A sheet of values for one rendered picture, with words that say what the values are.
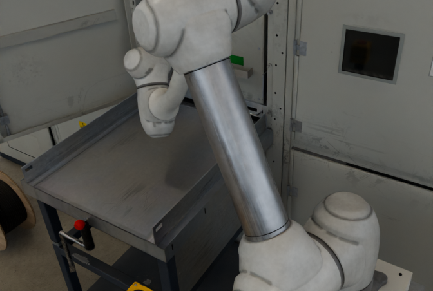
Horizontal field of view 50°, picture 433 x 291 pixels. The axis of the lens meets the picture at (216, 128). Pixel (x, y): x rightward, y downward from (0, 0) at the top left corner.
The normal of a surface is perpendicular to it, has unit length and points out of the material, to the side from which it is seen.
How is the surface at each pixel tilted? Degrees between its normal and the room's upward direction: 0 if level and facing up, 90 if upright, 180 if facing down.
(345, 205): 8
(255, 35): 90
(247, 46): 90
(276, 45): 90
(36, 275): 0
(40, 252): 0
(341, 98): 90
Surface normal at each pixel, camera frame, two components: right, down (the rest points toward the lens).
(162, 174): -0.05, -0.84
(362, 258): 0.54, 0.24
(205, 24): 0.47, 0.06
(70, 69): 0.56, 0.43
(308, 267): 0.52, -0.14
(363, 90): -0.53, 0.48
